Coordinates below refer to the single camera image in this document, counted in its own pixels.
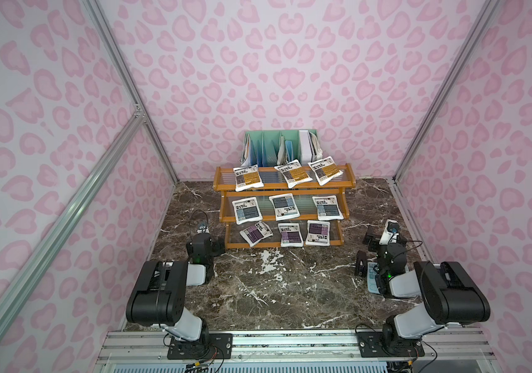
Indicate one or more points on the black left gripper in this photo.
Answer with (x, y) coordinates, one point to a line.
(217, 247)

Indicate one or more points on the light blue calculator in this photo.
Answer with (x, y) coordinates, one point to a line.
(371, 278)

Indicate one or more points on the green file organizer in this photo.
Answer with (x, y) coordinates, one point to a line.
(275, 148)

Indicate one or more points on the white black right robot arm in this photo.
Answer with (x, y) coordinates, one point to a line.
(448, 294)

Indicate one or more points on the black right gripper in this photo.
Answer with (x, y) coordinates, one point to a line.
(361, 266)

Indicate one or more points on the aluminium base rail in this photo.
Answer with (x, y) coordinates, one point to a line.
(456, 349)

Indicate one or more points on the white binder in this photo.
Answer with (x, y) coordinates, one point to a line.
(305, 147)

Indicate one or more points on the blue coffee bag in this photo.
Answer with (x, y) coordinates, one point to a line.
(285, 207)
(247, 210)
(327, 208)

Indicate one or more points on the plain white bag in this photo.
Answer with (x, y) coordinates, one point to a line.
(254, 234)

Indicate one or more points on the orange wooden three-tier shelf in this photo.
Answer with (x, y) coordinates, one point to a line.
(274, 184)

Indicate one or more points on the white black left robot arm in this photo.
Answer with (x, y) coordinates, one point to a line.
(158, 296)

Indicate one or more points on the yellow coffee bag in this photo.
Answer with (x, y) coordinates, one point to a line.
(247, 177)
(294, 174)
(325, 170)

